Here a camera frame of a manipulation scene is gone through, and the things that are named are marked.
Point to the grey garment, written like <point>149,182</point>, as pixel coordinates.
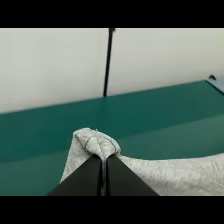
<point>173,175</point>

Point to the silver frame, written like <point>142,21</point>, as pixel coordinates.
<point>217,84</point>

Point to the black pole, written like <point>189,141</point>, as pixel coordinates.
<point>108,63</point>

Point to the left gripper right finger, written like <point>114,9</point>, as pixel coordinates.
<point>125,181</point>

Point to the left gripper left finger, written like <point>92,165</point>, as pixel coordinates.
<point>85,180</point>

